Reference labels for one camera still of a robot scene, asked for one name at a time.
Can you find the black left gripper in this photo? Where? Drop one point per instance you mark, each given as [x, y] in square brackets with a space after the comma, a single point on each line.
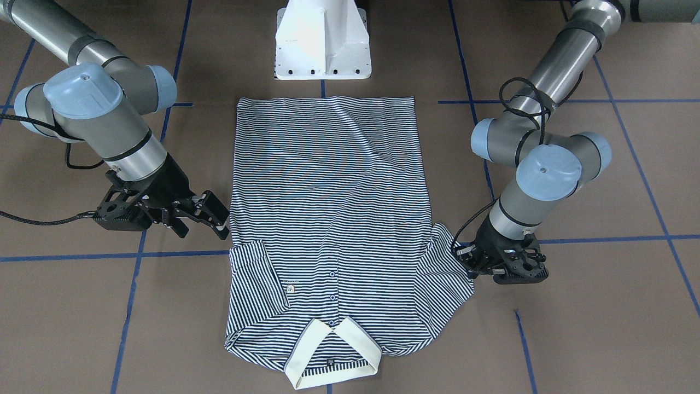
[488, 239]

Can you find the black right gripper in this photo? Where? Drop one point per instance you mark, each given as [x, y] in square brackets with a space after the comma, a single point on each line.
[170, 183]

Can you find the navy white striped polo shirt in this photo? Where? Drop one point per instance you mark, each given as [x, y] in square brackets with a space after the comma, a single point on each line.
[335, 260]

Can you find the right grey silver robot arm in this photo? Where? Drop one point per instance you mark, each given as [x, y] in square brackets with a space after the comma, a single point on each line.
[100, 99]

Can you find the left grey silver robot arm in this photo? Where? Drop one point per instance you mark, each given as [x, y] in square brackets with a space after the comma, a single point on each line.
[549, 165]

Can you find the blue tape line far crosswise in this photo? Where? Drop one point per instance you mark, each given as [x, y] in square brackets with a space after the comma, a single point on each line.
[183, 253]

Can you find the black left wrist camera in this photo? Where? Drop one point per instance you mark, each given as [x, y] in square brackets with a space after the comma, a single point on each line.
[520, 266]

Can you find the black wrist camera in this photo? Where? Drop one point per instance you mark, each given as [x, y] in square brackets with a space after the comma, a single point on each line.
[520, 266]
[119, 210]

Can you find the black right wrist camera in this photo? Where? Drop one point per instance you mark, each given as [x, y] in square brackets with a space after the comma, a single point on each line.
[119, 210]

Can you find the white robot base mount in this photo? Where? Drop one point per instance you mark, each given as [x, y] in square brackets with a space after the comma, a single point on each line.
[323, 40]

